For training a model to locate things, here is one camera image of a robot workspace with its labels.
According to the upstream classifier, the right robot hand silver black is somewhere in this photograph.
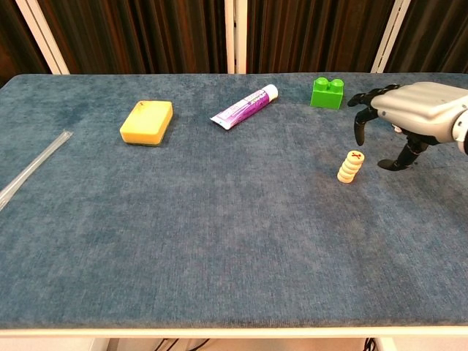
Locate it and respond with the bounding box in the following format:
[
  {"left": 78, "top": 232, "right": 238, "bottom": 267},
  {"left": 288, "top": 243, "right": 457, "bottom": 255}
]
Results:
[{"left": 347, "top": 80, "right": 468, "bottom": 172}]

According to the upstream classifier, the dark pleated curtain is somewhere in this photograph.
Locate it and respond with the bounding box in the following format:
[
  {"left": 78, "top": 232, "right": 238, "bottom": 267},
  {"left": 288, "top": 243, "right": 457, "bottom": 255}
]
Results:
[
  {"left": 36, "top": 0, "right": 228, "bottom": 75},
  {"left": 0, "top": 0, "right": 50, "bottom": 87},
  {"left": 385, "top": 0, "right": 468, "bottom": 74},
  {"left": 245, "top": 0, "right": 396, "bottom": 74}
]

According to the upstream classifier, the green toy brick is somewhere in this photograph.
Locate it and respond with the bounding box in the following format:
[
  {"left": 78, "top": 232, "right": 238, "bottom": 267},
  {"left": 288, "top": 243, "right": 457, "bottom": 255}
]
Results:
[{"left": 309, "top": 77, "right": 346, "bottom": 110}]

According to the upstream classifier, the purple toothpaste tube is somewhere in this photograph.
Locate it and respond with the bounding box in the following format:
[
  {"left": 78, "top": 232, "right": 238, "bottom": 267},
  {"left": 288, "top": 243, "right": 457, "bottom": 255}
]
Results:
[{"left": 209, "top": 83, "right": 280, "bottom": 131}]

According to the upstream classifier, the blue fabric table mat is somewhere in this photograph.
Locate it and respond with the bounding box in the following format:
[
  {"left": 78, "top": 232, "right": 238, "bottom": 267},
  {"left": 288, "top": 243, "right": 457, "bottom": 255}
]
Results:
[{"left": 0, "top": 72, "right": 468, "bottom": 330}]

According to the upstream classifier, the yellow sponge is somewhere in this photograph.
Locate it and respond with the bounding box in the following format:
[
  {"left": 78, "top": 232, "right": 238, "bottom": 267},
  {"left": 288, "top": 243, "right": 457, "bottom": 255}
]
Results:
[{"left": 119, "top": 99, "right": 174, "bottom": 147}]

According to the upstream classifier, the clear wrapped straw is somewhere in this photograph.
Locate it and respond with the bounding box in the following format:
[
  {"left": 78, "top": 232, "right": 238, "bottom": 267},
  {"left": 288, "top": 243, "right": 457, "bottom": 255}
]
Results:
[{"left": 0, "top": 129, "right": 73, "bottom": 212}]

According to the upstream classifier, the white frame post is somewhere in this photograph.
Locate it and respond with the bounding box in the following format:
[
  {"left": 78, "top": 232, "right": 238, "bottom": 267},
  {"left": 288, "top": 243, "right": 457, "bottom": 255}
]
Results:
[
  {"left": 224, "top": 0, "right": 249, "bottom": 74},
  {"left": 14, "top": 0, "right": 70, "bottom": 75},
  {"left": 371, "top": 0, "right": 412, "bottom": 74}
]

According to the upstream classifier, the black cable bundle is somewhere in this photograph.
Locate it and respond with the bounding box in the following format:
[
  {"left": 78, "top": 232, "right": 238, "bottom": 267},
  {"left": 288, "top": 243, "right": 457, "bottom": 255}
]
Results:
[{"left": 153, "top": 338, "right": 212, "bottom": 351}]

